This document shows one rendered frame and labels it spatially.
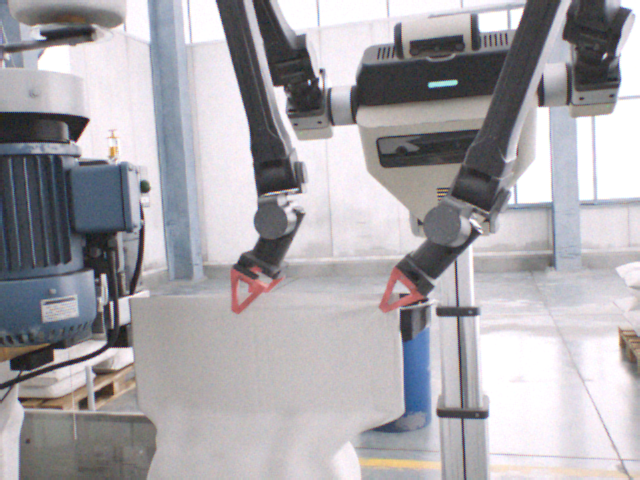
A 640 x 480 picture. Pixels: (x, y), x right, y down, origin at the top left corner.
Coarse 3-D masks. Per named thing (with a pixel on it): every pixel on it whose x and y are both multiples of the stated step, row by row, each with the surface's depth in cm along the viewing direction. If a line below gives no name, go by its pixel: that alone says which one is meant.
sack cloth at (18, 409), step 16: (0, 368) 125; (16, 384) 125; (16, 400) 125; (0, 416) 124; (16, 416) 129; (0, 432) 126; (16, 432) 131; (0, 448) 126; (16, 448) 132; (0, 464) 127; (16, 464) 132
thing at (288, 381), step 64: (192, 320) 113; (256, 320) 108; (320, 320) 106; (384, 320) 105; (192, 384) 114; (256, 384) 109; (320, 384) 107; (384, 384) 106; (192, 448) 111; (256, 448) 108; (320, 448) 106
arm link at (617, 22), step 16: (576, 0) 112; (592, 0) 103; (608, 0) 104; (576, 16) 111; (592, 16) 108; (608, 16) 107; (624, 16) 108; (576, 32) 115; (624, 32) 111; (608, 48) 113
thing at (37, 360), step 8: (32, 352) 103; (40, 352) 104; (48, 352) 105; (16, 360) 101; (24, 360) 101; (32, 360) 101; (40, 360) 103; (48, 360) 105; (16, 368) 102; (32, 368) 101
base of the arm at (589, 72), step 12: (576, 60) 124; (588, 60) 122; (600, 60) 121; (612, 60) 121; (576, 72) 126; (588, 72) 124; (600, 72) 123; (612, 72) 124; (576, 84) 125; (588, 84) 125; (600, 84) 124; (612, 84) 123
